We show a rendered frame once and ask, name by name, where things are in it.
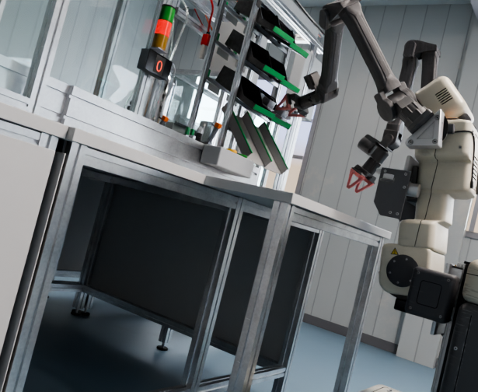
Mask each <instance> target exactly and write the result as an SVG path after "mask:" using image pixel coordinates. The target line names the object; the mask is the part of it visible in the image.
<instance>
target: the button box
mask: <svg viewBox="0 0 478 392"><path fill-rule="evenodd" d="M200 162H201V163H203V164H206V165H208V166H211V167H214V168H215V169H218V170H221V171H224V172H226V173H229V174H231V175H233V176H237V177H245V178H249V179H250V178H251V175H252V172H253V166H254V161H251V160H250V159H247V158H245V157H242V156H241V155H239V154H237V153H234V152H231V151H229V150H227V149H225V148H222V146H215V145H208V144H206V145H204V148H203V152H202V155H201V161H200Z"/></svg>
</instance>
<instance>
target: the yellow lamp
mask: <svg viewBox="0 0 478 392"><path fill-rule="evenodd" d="M168 39H169V38H168V37H167V36H165V35H163V34H160V33H155V34H154V37H153V41H152V45H151V47H159V48H161V49H163V50H164V51H165V50H166V45H167V42H168Z"/></svg>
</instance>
